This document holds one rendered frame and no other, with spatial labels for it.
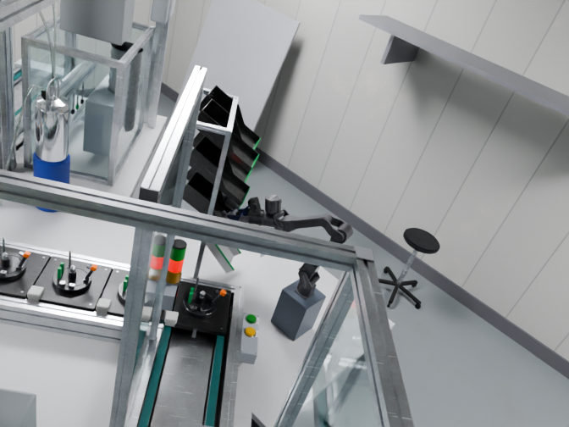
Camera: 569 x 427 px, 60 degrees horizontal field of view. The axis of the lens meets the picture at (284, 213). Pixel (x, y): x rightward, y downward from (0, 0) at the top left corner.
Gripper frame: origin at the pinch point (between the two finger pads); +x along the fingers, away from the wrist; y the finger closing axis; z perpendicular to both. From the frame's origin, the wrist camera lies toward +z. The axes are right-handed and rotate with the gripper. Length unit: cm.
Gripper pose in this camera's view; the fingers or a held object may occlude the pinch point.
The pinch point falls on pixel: (237, 214)
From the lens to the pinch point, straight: 207.7
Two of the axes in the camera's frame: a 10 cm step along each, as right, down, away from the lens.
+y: -2.6, 4.3, -8.7
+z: 0.3, -8.9, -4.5
